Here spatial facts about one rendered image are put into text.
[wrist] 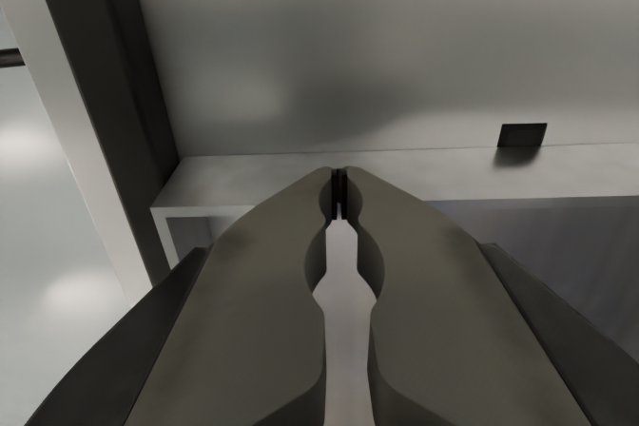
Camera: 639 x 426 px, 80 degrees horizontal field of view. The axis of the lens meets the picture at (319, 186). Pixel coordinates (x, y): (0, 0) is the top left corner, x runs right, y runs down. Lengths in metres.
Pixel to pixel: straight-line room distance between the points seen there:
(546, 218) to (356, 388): 0.15
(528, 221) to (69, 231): 1.49
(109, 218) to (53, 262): 1.53
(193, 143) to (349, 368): 0.16
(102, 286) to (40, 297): 0.27
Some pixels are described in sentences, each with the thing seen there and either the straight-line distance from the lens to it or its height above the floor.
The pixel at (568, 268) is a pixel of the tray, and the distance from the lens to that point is 0.22.
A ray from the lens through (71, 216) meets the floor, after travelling 1.53.
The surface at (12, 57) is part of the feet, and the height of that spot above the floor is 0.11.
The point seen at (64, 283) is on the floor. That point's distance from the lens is 1.78.
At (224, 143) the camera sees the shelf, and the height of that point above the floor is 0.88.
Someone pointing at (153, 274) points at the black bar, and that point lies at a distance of 0.18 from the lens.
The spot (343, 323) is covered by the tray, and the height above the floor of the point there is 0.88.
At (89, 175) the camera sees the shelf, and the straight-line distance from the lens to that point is 0.19.
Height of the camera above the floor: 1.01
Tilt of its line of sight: 58 degrees down
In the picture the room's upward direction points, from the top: 178 degrees counter-clockwise
